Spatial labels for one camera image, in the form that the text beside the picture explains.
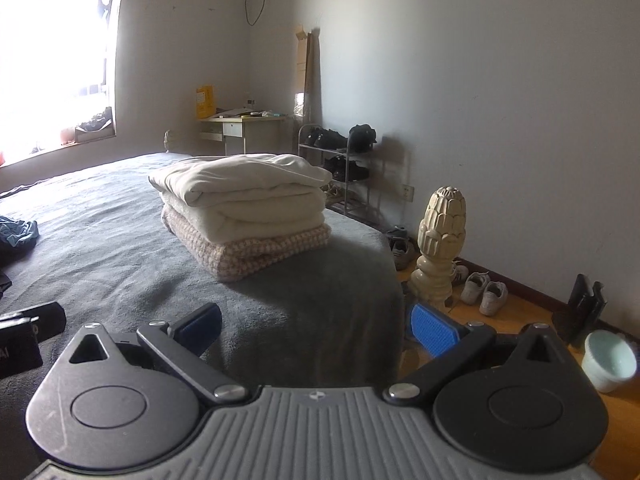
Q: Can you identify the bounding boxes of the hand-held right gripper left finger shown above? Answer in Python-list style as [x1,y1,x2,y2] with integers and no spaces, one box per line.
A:
[67,303,249,405]

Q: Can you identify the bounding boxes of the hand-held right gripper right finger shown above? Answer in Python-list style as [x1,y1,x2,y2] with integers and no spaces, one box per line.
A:
[382,303,576,403]

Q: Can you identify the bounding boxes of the white sweatshirt with pink print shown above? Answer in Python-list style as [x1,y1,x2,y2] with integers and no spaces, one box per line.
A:
[148,153,333,207]

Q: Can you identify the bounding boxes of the white sneaker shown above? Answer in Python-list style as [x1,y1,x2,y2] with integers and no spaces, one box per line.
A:
[460,271,491,306]
[479,281,509,317]

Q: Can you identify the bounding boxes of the grey shoe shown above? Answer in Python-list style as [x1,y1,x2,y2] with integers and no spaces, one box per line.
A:
[385,227,416,271]

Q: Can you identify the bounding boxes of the pink knit folded sweater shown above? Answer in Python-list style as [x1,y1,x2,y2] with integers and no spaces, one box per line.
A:
[161,205,333,282]

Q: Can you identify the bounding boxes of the light blue garment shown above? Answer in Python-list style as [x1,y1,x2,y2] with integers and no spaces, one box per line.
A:
[0,215,41,261]

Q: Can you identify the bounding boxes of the black plastic object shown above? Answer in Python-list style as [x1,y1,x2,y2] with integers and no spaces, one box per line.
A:
[552,274,608,348]

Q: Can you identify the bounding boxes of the pair of black shoes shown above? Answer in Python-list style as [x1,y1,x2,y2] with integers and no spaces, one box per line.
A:
[306,127,349,150]
[322,155,371,182]

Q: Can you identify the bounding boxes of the pale plastic bucket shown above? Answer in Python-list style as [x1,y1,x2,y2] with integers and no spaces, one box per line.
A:
[580,330,638,393]

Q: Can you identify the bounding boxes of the bedside cabinet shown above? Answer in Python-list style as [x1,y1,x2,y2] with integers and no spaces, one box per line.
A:
[199,107,296,157]

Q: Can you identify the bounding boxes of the black cap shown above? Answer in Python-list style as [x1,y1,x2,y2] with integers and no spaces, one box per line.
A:
[348,124,378,152]

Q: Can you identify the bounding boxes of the metal shoe rack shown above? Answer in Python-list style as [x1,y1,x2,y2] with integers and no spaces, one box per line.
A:
[297,122,376,216]

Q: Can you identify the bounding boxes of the yellow box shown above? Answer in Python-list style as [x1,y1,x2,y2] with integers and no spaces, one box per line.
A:
[195,85,217,121]

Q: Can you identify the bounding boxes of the dark shoes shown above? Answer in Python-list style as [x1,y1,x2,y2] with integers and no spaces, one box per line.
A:
[75,106,115,133]

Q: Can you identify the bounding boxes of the window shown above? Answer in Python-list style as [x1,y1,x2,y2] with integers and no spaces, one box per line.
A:
[0,0,121,166]

